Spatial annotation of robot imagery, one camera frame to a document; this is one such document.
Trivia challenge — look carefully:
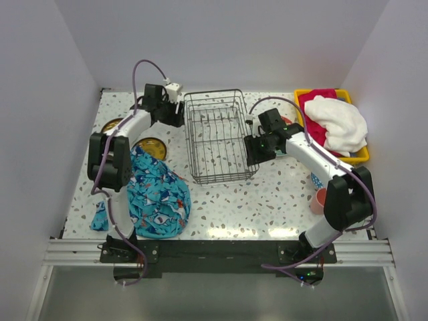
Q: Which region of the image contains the yellow brown plate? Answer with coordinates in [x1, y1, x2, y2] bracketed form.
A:
[136, 137, 167, 161]
[101, 118, 123, 133]

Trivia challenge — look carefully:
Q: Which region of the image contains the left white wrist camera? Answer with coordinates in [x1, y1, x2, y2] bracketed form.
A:
[164, 78, 183, 103]

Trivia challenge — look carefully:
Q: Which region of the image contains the white towel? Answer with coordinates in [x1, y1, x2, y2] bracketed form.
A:
[304, 95, 368, 157]

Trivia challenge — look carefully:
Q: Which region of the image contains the blue patterned bowl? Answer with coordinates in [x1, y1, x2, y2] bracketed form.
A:
[310, 173, 325, 190]

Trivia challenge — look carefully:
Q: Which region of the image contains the aluminium front rail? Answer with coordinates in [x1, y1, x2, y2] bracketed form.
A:
[42, 239, 395, 267]

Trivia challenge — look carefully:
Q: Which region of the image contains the pink red cloth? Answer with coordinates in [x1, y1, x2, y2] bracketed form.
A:
[298, 88, 355, 157]

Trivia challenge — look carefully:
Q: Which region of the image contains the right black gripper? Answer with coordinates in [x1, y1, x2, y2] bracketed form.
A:
[243, 132, 278, 167]

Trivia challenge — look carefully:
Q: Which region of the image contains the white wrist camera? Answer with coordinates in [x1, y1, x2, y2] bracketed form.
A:
[164, 78, 183, 103]
[245, 114, 261, 137]

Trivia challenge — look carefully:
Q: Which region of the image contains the yellow brown plate far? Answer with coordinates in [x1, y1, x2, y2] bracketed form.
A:
[101, 118, 123, 133]

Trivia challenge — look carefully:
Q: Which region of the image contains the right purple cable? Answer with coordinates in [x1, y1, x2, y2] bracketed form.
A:
[249, 96, 379, 288]

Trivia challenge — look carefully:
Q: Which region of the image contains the green red plate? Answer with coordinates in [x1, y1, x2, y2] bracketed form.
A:
[276, 116, 293, 156]

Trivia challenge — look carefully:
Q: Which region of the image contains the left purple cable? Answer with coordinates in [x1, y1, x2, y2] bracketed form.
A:
[90, 59, 170, 287]

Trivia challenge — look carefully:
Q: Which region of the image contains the purple cable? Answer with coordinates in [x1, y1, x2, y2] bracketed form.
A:
[249, 96, 379, 288]
[90, 59, 170, 287]

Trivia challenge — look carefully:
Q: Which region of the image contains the pink cup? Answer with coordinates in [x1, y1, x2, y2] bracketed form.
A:
[310, 188, 327, 215]

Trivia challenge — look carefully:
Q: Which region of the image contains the yellow brown plate near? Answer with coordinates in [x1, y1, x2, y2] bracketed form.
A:
[136, 137, 167, 161]

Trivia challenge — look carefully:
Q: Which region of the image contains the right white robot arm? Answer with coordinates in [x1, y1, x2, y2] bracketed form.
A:
[243, 108, 375, 263]

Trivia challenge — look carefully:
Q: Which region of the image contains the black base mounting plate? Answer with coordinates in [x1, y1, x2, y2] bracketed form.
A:
[97, 239, 337, 285]

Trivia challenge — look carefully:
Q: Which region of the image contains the blue shark print cloth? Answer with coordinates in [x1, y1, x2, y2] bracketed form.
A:
[89, 145, 192, 240]

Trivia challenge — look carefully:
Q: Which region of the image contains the wire dish rack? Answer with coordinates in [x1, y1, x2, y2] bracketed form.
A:
[183, 89, 259, 185]

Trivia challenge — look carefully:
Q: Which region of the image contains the yellow plastic bin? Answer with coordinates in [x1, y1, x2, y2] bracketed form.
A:
[294, 88, 370, 165]

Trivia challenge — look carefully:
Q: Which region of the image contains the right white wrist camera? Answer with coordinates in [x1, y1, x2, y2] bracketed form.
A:
[245, 114, 261, 137]

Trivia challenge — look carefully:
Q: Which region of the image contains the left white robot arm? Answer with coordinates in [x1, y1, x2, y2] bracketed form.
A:
[87, 82, 185, 262]

